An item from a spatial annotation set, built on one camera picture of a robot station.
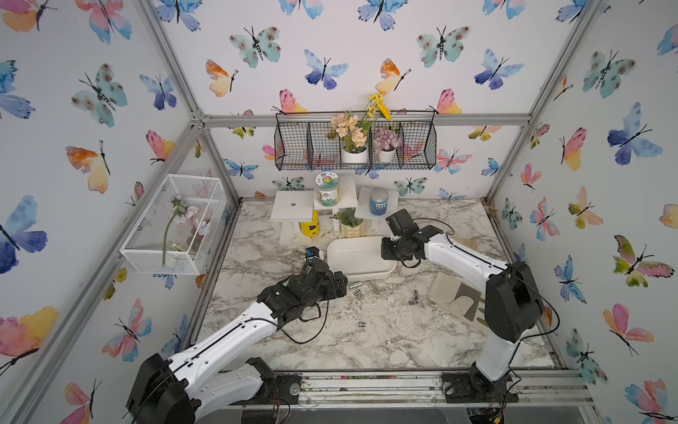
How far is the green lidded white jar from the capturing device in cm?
84

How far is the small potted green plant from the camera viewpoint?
1.00m

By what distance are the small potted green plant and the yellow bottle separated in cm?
6

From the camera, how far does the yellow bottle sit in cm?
100

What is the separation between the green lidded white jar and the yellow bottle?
4.7 inches

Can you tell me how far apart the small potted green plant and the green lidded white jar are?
0.40 ft
